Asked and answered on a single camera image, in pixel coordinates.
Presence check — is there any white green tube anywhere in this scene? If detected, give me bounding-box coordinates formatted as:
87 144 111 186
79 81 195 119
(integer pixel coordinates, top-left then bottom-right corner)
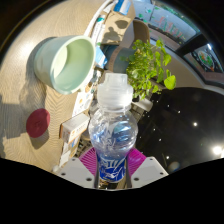
89 13 108 46

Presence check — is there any white printed menu sheet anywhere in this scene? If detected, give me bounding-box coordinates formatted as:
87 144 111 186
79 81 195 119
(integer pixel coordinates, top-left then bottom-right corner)
71 68 101 118

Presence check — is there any dark framed wall poster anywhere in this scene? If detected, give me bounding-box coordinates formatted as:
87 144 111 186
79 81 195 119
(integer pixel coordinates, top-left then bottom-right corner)
191 43 224 74

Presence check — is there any white leaflet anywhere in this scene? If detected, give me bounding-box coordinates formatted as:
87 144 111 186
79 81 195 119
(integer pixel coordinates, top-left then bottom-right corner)
58 146 73 168

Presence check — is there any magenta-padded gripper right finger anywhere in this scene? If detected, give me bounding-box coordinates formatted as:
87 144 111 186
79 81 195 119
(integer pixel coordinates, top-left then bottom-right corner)
125 147 170 190

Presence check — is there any group of ceiling spotlights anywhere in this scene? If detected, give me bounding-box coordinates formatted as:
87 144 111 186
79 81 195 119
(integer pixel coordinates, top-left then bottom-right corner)
146 109 224 161

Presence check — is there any green potted plant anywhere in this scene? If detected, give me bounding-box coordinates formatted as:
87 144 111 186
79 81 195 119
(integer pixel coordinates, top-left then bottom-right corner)
106 38 178 103

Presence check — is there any white blue booklet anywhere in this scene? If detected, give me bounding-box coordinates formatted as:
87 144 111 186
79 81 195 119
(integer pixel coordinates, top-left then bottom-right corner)
66 133 83 151

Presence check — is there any pale green mug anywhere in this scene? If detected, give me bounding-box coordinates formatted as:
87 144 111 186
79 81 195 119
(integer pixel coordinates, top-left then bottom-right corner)
33 34 97 96

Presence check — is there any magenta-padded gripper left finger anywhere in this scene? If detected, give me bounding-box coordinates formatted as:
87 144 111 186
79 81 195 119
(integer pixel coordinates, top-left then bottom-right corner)
57 147 101 190

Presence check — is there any small light blue carton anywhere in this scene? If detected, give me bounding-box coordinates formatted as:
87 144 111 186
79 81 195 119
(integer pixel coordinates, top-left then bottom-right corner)
94 45 108 69

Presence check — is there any blue and white box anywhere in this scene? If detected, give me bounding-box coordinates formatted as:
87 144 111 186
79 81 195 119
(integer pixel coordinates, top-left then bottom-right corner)
113 0 133 16

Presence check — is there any flat round red coaster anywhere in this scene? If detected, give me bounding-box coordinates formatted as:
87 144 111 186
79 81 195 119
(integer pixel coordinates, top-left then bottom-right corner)
25 108 52 139

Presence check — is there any clear blue-label water bottle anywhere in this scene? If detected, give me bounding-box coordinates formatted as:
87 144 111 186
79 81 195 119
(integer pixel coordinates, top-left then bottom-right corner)
88 73 139 184

